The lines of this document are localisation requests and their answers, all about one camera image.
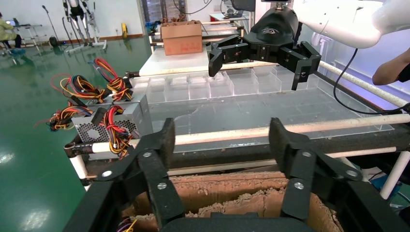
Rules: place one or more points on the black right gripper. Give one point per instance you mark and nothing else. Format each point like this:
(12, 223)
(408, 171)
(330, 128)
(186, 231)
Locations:
(272, 32)

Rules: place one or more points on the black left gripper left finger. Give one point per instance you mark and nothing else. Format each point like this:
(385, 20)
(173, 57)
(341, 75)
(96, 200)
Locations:
(153, 166)

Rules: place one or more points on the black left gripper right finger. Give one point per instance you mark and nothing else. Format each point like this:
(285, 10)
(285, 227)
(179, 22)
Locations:
(298, 160)

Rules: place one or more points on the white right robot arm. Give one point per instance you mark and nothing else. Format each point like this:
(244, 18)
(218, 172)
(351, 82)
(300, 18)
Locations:
(346, 25)

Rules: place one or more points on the person's bare forearm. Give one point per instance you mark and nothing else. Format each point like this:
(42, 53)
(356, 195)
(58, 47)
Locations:
(389, 69)

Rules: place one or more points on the clear acrylic compartment tray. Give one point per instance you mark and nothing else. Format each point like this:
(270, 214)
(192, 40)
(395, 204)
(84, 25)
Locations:
(256, 109)

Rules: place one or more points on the cardboard box with dividers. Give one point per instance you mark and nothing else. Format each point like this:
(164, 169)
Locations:
(224, 189)

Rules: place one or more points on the white vertical leg pipe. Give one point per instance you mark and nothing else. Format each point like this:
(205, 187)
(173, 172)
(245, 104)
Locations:
(78, 166)
(395, 174)

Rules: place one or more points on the closed brown cardboard box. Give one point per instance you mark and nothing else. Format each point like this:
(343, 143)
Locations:
(181, 40)

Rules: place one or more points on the yellow floor sign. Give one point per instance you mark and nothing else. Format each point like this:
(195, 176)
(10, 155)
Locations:
(124, 30)

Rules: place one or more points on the humanoid robot on stand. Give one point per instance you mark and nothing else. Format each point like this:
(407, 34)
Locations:
(78, 19)

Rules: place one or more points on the black microphone stand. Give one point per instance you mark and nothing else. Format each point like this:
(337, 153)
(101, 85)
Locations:
(50, 24)

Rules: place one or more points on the metal cart table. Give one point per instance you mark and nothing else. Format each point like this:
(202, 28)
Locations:
(29, 35)

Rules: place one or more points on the seated person in yellow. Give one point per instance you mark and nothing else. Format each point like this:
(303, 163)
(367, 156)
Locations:
(6, 32)

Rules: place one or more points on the long white frame pipe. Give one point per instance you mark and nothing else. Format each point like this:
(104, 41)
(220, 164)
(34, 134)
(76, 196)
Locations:
(224, 136)

